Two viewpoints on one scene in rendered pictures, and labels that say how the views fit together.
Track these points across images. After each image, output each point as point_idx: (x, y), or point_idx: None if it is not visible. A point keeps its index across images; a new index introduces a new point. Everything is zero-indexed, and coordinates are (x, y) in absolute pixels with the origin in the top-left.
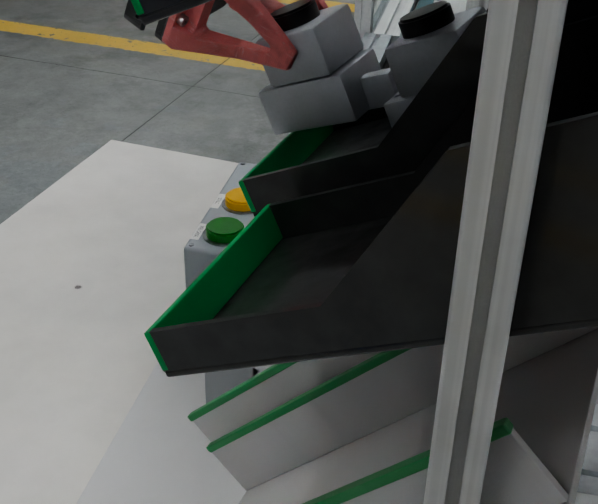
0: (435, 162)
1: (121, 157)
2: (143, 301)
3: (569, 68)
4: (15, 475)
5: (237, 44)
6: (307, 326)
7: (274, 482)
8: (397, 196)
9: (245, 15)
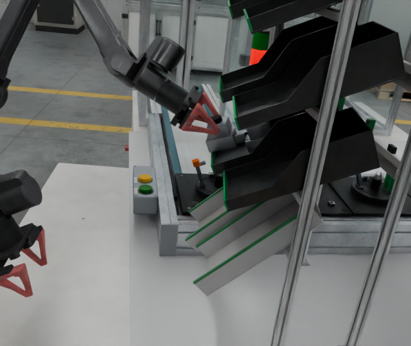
0: (270, 155)
1: (67, 169)
2: (111, 220)
3: (302, 132)
4: (102, 280)
5: (203, 128)
6: (267, 192)
7: (218, 252)
8: (260, 165)
9: (207, 121)
